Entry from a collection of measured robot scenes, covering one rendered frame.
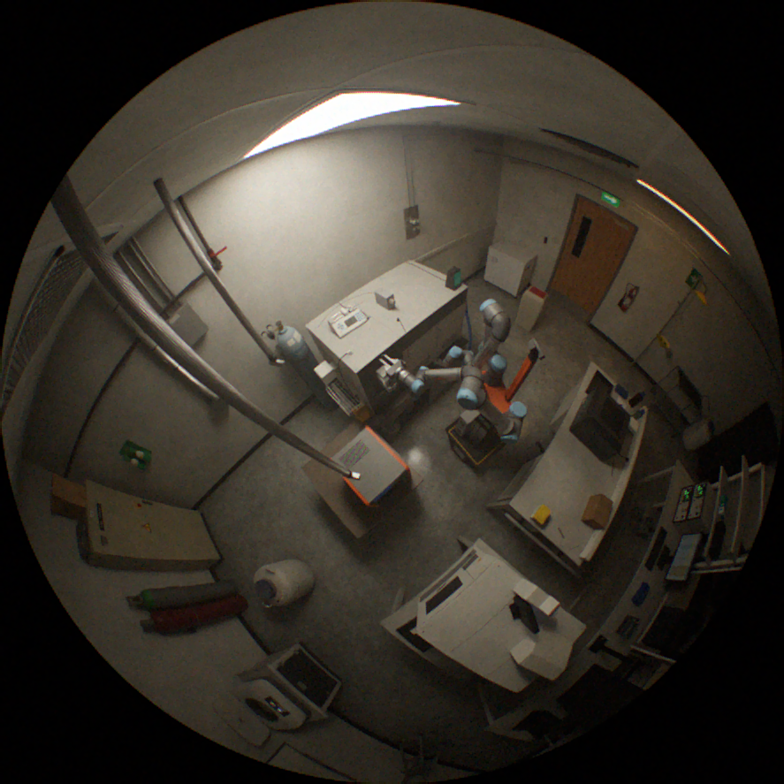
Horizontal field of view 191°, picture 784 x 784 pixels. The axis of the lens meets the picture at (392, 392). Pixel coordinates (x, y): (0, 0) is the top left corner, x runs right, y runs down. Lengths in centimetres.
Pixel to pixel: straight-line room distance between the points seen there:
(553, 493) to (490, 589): 99
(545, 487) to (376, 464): 130
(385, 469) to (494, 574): 91
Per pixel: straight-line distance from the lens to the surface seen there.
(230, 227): 201
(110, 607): 310
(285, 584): 249
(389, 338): 161
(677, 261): 445
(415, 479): 193
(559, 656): 162
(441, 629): 136
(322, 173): 225
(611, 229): 435
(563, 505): 207
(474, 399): 118
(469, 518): 268
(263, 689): 288
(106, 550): 290
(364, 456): 158
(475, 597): 131
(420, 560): 269
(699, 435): 555
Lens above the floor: 263
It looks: 60 degrees down
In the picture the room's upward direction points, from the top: 13 degrees counter-clockwise
